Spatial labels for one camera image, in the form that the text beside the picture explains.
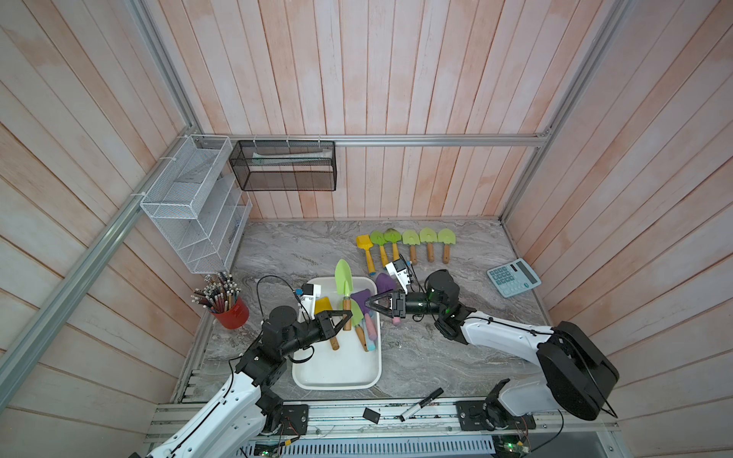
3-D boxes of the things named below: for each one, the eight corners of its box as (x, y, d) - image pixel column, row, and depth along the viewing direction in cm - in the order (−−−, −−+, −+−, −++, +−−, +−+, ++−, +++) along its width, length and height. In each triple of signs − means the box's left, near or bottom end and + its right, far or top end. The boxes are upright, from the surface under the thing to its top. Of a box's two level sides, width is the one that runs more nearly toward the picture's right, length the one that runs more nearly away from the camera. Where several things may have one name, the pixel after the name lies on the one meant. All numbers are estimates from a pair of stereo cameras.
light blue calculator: (505, 297, 99) (509, 292, 96) (486, 272, 106) (490, 266, 103) (537, 287, 102) (543, 281, 99) (517, 263, 109) (522, 257, 106)
